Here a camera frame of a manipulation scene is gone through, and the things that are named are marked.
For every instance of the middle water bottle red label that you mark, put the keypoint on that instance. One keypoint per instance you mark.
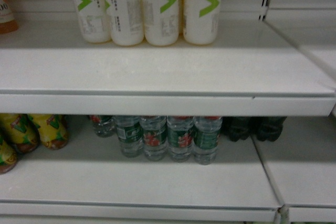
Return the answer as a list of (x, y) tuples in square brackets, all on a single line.
[(180, 137)]

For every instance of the right water bottle green label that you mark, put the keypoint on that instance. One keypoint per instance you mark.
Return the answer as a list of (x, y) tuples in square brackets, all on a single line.
[(207, 129)]

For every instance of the white shelf board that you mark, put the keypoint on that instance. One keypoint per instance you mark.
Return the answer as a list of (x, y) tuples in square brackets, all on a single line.
[(300, 166), (91, 178), (250, 70)]

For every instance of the white yellow drink bottle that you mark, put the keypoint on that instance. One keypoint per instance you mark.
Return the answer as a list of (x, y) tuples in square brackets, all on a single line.
[(201, 21), (93, 21), (161, 21), (125, 20)]

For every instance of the left cola bottle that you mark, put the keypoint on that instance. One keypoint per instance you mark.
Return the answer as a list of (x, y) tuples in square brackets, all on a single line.
[(236, 127)]

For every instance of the white right shelf board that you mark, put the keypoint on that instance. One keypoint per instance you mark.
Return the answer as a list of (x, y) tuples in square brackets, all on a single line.
[(300, 166)]

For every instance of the orange drink bottle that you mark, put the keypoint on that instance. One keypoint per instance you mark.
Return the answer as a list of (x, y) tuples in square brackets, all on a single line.
[(8, 21)]

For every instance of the rightmost white yellow drink bottle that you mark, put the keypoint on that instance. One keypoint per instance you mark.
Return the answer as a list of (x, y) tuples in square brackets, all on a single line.
[(201, 21)]

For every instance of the white left shelf board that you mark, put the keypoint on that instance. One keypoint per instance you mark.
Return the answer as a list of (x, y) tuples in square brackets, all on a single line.
[(91, 178)]

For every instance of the white upper shelf board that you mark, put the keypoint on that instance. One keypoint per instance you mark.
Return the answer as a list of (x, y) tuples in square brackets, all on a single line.
[(250, 70)]

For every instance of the middle cola bottle barcode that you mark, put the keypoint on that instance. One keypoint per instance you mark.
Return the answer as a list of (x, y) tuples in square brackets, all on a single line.
[(269, 128)]

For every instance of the back water bottle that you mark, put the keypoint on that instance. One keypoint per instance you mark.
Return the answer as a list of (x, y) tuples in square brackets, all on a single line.
[(103, 125)]

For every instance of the leftmost white yellow drink bottle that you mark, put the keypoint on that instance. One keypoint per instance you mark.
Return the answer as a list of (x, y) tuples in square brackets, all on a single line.
[(93, 21)]

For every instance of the yellow iced tea bottle front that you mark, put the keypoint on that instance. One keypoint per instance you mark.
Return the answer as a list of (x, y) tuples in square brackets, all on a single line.
[(9, 157)]

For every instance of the yellow iced tea bottle right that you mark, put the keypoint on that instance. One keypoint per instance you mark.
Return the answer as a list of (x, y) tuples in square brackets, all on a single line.
[(53, 134)]

